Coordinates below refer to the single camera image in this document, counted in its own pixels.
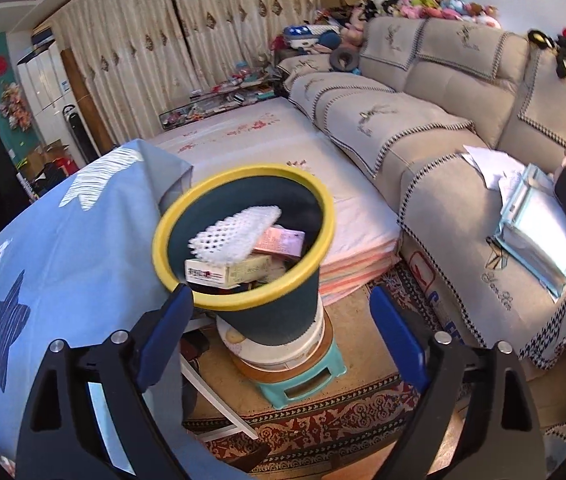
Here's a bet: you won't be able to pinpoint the light blue document folder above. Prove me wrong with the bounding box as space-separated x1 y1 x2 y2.
488 162 566 298

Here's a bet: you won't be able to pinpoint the beige sofa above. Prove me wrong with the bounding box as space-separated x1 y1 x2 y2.
278 15 566 443

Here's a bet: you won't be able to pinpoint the beige drink carton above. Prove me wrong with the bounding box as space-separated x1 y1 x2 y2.
184 254 274 289

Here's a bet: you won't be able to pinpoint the white foam fruit net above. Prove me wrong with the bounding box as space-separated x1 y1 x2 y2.
188 205 282 263

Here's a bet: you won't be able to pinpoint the blue star-print cushion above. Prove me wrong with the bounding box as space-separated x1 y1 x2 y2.
283 22 319 43

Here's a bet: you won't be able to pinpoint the beige patterned curtain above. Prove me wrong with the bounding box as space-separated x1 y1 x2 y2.
50 0 199 146
165 0 331 86

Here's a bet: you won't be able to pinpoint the red patterned rug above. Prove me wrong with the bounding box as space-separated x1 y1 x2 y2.
183 260 464 473

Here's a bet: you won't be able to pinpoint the dark green yellow-rimmed bin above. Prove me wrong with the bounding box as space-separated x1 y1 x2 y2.
152 162 336 347

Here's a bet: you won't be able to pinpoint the black tower fan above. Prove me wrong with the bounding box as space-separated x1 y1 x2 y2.
63 105 89 166

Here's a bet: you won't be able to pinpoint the floral mattress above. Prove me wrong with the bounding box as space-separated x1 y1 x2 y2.
150 97 404 306

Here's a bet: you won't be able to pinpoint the teal plastic stool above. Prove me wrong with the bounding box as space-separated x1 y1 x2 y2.
258 340 349 411

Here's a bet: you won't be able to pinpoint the hanging flower ornament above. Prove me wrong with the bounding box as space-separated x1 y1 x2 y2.
0 82 31 131

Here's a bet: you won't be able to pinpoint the white table leg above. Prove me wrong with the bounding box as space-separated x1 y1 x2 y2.
180 355 259 441

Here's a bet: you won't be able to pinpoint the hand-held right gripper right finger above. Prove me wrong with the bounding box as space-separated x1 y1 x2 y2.
369 286 546 480

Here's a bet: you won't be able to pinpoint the black red plush toy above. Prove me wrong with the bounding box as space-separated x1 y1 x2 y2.
528 27 566 78

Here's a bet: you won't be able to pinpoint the white standing air conditioner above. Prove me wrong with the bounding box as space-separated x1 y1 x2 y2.
16 35 86 161

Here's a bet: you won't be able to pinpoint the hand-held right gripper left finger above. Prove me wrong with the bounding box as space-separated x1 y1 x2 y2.
16 284 195 480

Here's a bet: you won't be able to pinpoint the white papers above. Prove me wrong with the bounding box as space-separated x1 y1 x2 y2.
463 145 528 191

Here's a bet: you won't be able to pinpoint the open cardboard boxes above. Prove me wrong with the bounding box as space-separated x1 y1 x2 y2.
23 140 71 176

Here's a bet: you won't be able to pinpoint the pink milk carton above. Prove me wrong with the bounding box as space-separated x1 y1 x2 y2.
253 226 306 261

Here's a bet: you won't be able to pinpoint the printed cardboard box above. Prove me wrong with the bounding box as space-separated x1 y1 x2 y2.
403 247 468 341

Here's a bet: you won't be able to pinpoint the cluttered glass coffee table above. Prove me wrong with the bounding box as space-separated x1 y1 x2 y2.
158 77 284 128

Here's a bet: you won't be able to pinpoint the row of plush toys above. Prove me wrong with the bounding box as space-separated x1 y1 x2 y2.
363 0 501 28

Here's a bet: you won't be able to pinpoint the blue star-print tablecloth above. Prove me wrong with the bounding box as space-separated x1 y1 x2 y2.
0 139 195 480

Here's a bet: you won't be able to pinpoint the grey neck pillow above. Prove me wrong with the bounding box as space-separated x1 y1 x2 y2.
329 46 361 72

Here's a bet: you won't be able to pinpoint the white bucket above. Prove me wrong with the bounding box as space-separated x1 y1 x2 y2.
215 305 326 366

